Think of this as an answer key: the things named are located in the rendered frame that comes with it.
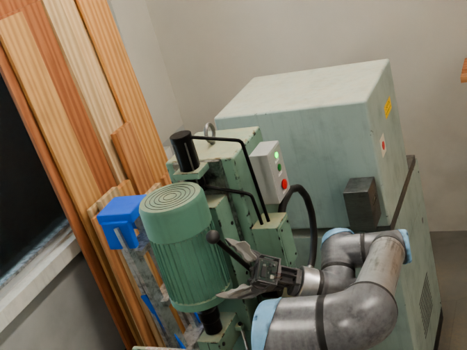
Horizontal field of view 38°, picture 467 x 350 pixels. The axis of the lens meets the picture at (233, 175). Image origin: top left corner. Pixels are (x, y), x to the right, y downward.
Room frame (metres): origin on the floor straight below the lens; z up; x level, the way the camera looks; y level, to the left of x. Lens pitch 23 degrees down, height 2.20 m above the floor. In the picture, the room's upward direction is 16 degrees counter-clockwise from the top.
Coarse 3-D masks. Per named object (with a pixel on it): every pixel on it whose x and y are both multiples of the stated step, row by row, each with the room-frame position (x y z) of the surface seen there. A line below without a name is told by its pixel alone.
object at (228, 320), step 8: (224, 312) 1.70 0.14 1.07; (232, 312) 1.69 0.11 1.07; (224, 320) 1.66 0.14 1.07; (232, 320) 1.66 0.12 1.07; (224, 328) 1.62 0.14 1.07; (232, 328) 1.64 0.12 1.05; (200, 336) 1.62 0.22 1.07; (208, 336) 1.61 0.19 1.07; (216, 336) 1.60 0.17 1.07; (224, 336) 1.60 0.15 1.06; (232, 336) 1.63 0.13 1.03; (200, 344) 1.60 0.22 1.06; (208, 344) 1.58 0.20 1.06; (216, 344) 1.57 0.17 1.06; (224, 344) 1.58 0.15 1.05; (232, 344) 1.62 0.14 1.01
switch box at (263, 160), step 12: (264, 144) 1.86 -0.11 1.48; (276, 144) 1.85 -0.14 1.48; (252, 156) 1.80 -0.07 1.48; (264, 156) 1.79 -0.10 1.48; (264, 168) 1.79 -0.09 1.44; (276, 168) 1.81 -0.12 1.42; (264, 180) 1.79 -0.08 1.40; (276, 180) 1.79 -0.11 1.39; (264, 192) 1.80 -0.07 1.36; (276, 192) 1.78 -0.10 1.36
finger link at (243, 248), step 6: (228, 240) 1.55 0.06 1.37; (234, 240) 1.56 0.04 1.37; (234, 246) 1.55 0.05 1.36; (240, 246) 1.54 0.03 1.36; (246, 246) 1.52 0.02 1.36; (240, 252) 1.54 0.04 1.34; (246, 252) 1.53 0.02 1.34; (252, 252) 1.52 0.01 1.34; (246, 258) 1.53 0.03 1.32; (252, 258) 1.52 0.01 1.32
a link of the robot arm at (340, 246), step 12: (336, 228) 1.60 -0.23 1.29; (324, 240) 1.59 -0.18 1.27; (336, 240) 1.57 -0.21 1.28; (348, 240) 1.56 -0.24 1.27; (324, 252) 1.57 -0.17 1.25; (336, 252) 1.54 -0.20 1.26; (348, 252) 1.53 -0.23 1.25; (360, 252) 1.52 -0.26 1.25; (324, 264) 1.53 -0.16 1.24; (336, 264) 1.51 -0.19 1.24; (348, 264) 1.51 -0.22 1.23; (360, 264) 1.52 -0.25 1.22
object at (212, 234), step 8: (208, 232) 1.49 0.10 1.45; (216, 232) 1.49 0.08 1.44; (208, 240) 1.48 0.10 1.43; (216, 240) 1.47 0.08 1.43; (224, 248) 1.51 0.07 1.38; (232, 256) 1.54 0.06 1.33; (240, 264) 1.57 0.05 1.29; (248, 264) 1.59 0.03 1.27; (264, 296) 1.66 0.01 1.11; (272, 296) 1.65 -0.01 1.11; (280, 296) 1.66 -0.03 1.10
